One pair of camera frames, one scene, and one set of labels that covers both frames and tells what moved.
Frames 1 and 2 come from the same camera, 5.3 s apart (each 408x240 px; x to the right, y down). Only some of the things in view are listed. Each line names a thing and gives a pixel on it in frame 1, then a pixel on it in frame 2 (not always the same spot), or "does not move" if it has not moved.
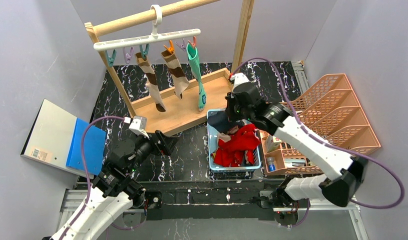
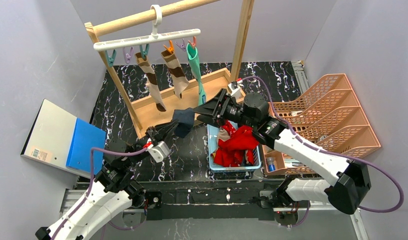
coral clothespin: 194,41 does not move
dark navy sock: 220,121 to 185,118
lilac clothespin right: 182,46 does not move
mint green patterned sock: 195,66 does not move
